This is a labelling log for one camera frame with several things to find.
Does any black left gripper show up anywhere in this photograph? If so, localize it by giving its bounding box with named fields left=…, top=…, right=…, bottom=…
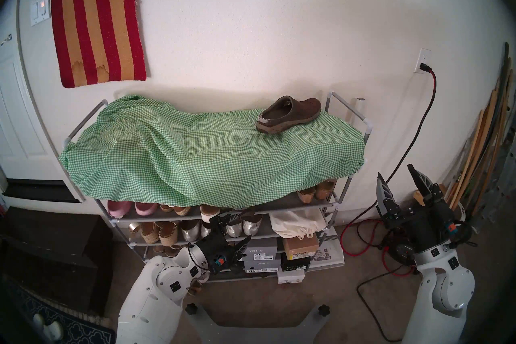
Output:
left=196, top=211, right=253, bottom=272

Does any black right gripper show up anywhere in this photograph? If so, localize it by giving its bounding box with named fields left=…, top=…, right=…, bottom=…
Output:
left=376, top=164, right=462, bottom=256

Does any white sole platform shoe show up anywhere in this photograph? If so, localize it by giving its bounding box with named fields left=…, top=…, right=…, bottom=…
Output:
left=200, top=204, right=222, bottom=223

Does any grey metal shoe rack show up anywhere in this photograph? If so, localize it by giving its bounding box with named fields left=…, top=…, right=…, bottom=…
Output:
left=63, top=91, right=373, bottom=283

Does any tan cork wedge shoe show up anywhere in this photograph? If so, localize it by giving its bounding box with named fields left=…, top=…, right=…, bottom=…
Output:
left=316, top=181, right=336, bottom=201
left=297, top=187, right=317, bottom=205

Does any brown cardboard piece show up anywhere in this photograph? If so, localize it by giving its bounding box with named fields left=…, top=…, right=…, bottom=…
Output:
left=413, top=184, right=447, bottom=207

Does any grey Vionic shoebox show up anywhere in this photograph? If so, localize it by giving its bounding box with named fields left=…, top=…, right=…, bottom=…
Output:
left=242, top=237, right=279, bottom=262
left=243, top=259, right=282, bottom=275

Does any black shoebox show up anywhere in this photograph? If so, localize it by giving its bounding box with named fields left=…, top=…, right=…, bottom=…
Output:
left=280, top=253, right=312, bottom=272

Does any brown cardboard shoebox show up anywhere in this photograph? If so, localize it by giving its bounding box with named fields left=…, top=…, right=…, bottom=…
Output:
left=283, top=233, right=320, bottom=261

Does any white shoebox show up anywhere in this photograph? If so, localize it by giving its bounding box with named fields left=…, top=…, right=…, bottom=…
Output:
left=277, top=267, right=306, bottom=285

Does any tan wooden slat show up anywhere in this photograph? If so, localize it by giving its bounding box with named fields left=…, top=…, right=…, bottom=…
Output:
left=451, top=81, right=504, bottom=219
left=443, top=109, right=485, bottom=211

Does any green gingham cloth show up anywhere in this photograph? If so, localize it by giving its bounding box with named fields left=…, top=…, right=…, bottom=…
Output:
left=59, top=95, right=366, bottom=209

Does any grey metal ladder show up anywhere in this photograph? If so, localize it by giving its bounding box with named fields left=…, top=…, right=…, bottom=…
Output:
left=474, top=134, right=516, bottom=227

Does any white plastic pipe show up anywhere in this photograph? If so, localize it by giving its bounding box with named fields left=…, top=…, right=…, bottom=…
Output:
left=354, top=97, right=366, bottom=134

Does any wooden sticks bundle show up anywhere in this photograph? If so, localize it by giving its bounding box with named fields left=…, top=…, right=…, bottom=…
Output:
left=464, top=42, right=509, bottom=194

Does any dark patterned rug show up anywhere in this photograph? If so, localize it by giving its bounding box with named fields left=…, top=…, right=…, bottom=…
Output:
left=12, top=283, right=116, bottom=344

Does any dark brown step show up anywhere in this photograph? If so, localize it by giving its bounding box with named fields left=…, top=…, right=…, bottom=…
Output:
left=0, top=206, right=113, bottom=267

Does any white panel door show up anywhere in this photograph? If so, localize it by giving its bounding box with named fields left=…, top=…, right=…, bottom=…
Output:
left=0, top=21, right=67, bottom=182

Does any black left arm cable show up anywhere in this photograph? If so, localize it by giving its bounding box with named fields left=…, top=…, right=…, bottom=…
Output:
left=187, top=253, right=211, bottom=274

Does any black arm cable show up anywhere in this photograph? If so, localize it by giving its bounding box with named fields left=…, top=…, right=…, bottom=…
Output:
left=187, top=253, right=211, bottom=274
left=456, top=222, right=479, bottom=248

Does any red black cord reel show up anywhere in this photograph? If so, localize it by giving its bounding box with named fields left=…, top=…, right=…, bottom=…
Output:
left=381, top=222, right=422, bottom=277

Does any white cloth drawstring bag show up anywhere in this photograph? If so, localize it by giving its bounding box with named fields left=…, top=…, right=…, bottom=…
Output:
left=269, top=209, right=328, bottom=239

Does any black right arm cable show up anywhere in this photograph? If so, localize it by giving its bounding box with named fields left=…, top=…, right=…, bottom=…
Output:
left=456, top=222, right=479, bottom=248

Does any grey robot base frame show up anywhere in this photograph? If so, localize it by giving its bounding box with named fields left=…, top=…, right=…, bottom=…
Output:
left=185, top=305, right=331, bottom=344

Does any red black power cord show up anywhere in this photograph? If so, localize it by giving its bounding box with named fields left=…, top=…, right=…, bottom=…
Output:
left=340, top=63, right=437, bottom=277

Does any thin black floor cable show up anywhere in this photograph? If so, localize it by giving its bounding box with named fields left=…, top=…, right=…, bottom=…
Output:
left=357, top=267, right=416, bottom=343

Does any white wall outlet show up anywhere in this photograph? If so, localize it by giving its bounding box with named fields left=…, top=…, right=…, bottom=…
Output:
left=414, top=48, right=431, bottom=74

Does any red tan striped wall hanging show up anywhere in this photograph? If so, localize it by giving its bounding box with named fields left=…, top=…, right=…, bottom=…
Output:
left=51, top=0, right=147, bottom=88

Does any white light switch plate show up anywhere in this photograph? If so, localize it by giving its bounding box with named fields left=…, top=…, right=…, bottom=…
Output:
left=31, top=0, right=51, bottom=26

